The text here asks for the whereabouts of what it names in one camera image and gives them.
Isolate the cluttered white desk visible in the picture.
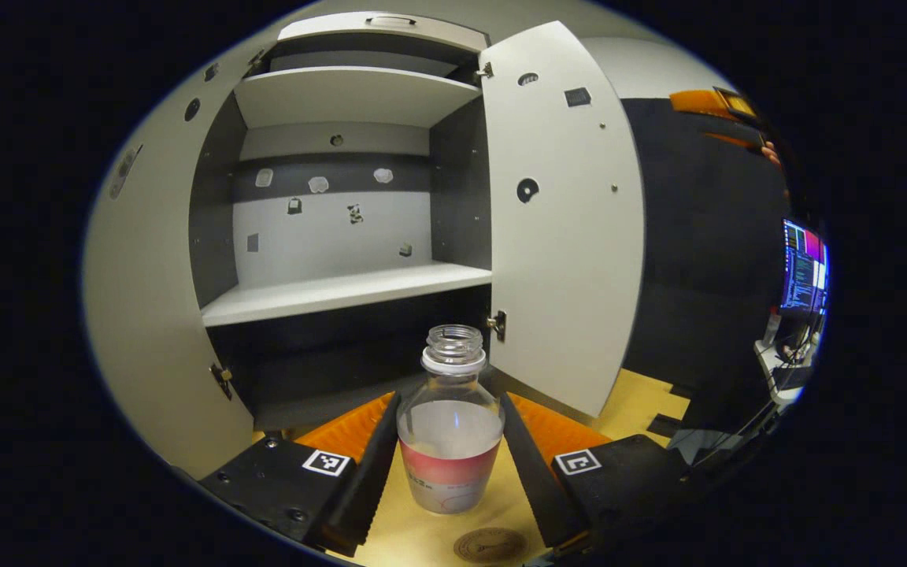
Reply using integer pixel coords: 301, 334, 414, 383
753, 315, 823, 407

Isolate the white cabinet drawer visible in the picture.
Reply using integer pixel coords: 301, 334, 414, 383
276, 11, 490, 54

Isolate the black backdrop cloth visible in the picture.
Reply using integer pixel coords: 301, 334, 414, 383
619, 96, 797, 442

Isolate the white cabinet door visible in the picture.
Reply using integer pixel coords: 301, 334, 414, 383
82, 31, 281, 480
479, 20, 647, 418

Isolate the round brown coaster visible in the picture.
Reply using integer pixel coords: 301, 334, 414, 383
453, 527, 529, 565

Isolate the computer monitor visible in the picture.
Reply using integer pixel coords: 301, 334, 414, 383
779, 218, 831, 317

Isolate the clear bottle with pink label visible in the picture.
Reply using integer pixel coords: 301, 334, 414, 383
396, 324, 506, 517

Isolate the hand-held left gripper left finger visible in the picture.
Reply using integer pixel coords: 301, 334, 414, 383
198, 391, 403, 558

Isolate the white cabinet shelf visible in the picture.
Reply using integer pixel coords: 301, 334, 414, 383
233, 66, 482, 129

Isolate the grey and white cabinet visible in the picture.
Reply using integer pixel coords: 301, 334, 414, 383
186, 11, 495, 432

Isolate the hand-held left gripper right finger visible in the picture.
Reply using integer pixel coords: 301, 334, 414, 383
498, 391, 697, 552

